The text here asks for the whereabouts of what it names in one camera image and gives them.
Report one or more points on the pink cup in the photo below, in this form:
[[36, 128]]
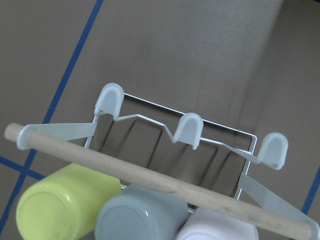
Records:
[[209, 225]]

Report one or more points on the white wire cup rack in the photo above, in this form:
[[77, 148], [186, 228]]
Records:
[[181, 155]]

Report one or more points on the bright yellow cup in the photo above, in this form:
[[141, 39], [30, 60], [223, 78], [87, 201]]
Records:
[[65, 204]]

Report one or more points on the grey cup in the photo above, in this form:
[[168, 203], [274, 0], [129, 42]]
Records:
[[138, 213]]

